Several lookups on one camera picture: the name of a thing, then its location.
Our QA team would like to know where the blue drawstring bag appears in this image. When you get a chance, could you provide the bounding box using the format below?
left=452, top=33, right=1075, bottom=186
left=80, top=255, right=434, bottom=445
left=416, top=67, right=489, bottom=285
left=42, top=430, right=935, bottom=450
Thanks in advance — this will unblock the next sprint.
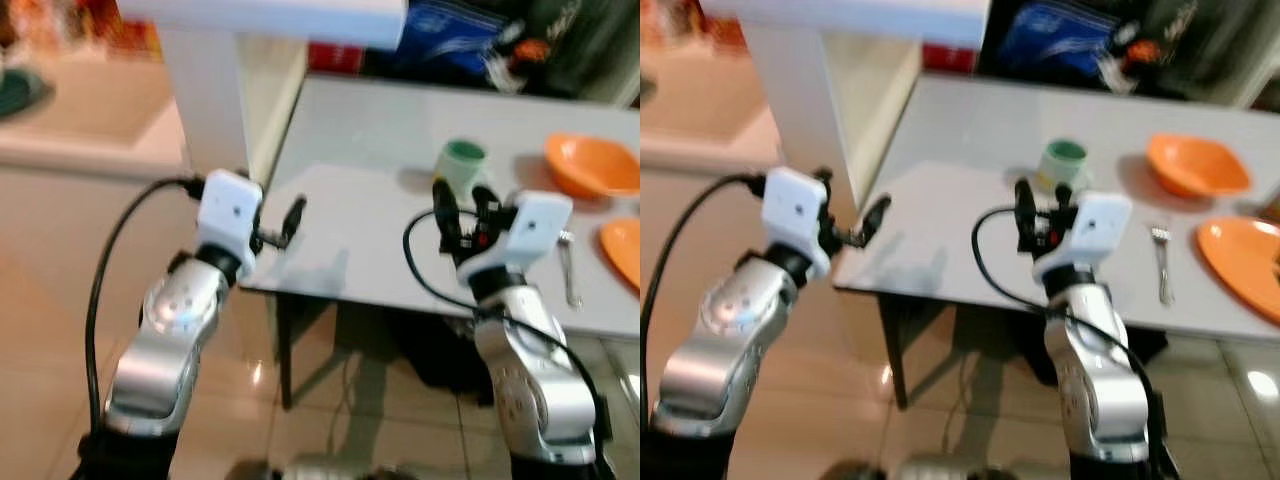
left=383, top=0, right=513, bottom=83
left=998, top=0, right=1119, bottom=79

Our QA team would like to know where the orange plate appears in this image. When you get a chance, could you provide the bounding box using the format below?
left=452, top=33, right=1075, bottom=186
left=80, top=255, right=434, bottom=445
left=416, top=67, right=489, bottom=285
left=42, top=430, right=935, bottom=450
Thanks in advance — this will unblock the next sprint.
left=599, top=217, right=641, bottom=293
left=1194, top=217, right=1280, bottom=324

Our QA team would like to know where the dark table leg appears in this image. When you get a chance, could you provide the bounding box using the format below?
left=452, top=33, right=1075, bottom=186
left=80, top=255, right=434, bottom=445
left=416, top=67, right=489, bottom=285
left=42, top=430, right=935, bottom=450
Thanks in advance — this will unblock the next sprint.
left=878, top=293, right=916, bottom=411
left=274, top=293, right=301, bottom=411

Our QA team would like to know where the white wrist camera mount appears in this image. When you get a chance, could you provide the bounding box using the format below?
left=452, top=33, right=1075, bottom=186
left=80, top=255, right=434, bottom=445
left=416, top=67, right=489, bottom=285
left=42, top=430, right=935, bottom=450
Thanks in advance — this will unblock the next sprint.
left=195, top=169, right=264, bottom=278
left=1034, top=191, right=1134, bottom=288
left=455, top=191, right=574, bottom=284
left=761, top=166, right=832, bottom=282

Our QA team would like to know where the red cardboard box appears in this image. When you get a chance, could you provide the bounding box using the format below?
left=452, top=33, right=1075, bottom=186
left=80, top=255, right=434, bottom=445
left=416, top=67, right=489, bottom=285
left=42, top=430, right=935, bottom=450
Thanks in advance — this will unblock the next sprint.
left=921, top=44, right=977, bottom=74
left=307, top=41, right=367, bottom=74

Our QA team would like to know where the orange bowl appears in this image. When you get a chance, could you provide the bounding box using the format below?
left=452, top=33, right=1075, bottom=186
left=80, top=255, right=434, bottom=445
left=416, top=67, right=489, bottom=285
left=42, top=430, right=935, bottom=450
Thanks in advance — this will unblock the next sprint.
left=1146, top=132, right=1252, bottom=200
left=544, top=132, right=641, bottom=200

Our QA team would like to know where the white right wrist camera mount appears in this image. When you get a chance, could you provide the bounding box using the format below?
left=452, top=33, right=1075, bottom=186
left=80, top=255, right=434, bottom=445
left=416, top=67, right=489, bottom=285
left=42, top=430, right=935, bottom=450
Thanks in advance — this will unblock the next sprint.
left=455, top=191, right=574, bottom=284
left=1034, top=191, right=1134, bottom=288

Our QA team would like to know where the dark green round object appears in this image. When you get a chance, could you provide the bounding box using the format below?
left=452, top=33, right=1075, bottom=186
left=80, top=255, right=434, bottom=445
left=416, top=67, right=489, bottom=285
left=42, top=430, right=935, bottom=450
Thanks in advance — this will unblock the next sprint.
left=0, top=68, right=48, bottom=119

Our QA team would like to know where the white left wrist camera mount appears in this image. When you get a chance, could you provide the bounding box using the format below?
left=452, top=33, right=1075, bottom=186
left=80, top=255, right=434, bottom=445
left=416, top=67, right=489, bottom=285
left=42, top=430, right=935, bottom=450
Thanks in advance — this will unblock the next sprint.
left=195, top=169, right=264, bottom=278
left=761, top=166, right=832, bottom=282

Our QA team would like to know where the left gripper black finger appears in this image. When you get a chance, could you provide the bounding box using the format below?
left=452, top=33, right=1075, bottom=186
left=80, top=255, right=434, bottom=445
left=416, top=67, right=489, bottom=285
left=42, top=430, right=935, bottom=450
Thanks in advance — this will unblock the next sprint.
left=860, top=195, right=892, bottom=247
left=281, top=196, right=307, bottom=247

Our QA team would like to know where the white shelf unit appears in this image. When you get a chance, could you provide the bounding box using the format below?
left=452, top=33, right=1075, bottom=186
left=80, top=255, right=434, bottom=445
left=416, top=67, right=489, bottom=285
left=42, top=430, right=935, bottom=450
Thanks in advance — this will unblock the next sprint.
left=700, top=0, right=992, bottom=201
left=117, top=0, right=409, bottom=183

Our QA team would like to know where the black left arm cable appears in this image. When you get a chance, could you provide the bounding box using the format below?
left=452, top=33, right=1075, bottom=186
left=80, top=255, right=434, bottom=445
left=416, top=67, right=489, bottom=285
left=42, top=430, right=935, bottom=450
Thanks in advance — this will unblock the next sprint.
left=640, top=173, right=769, bottom=421
left=84, top=176, right=207, bottom=433

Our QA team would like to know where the white cup green inside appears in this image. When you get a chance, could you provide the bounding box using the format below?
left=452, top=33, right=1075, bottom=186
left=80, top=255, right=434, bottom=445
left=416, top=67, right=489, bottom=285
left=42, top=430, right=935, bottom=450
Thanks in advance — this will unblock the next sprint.
left=434, top=139, right=492, bottom=208
left=1035, top=139, right=1090, bottom=196

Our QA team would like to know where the silver fork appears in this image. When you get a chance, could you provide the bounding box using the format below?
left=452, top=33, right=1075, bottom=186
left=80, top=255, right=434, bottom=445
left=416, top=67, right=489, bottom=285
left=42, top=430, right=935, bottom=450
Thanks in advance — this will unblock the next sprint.
left=1149, top=226, right=1177, bottom=307
left=557, top=229, right=584, bottom=310

